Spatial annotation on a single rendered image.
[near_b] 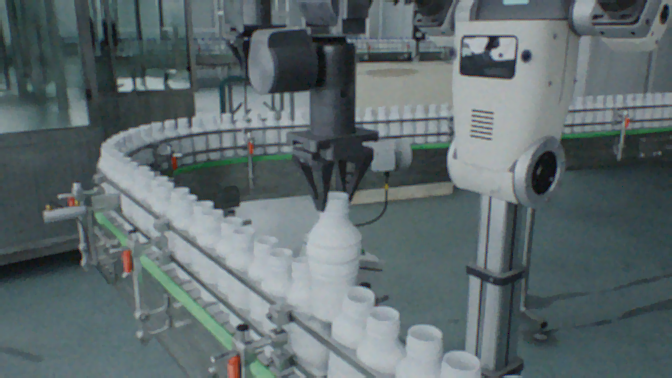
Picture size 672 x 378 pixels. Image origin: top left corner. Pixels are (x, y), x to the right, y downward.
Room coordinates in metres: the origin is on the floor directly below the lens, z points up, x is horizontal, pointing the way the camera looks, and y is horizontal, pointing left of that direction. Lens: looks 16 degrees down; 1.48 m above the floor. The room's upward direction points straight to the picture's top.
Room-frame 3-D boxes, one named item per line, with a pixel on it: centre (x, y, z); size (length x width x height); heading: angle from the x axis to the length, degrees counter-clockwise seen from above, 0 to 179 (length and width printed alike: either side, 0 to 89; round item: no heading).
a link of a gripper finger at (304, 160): (0.68, 0.01, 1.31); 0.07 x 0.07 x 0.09; 37
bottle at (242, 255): (0.86, 0.16, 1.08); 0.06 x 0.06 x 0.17
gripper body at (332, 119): (0.68, 0.01, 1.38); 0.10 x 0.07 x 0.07; 127
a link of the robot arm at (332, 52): (0.68, 0.01, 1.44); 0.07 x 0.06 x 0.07; 126
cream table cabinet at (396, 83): (5.13, -0.46, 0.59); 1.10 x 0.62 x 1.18; 109
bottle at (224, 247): (0.91, 0.18, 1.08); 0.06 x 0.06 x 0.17
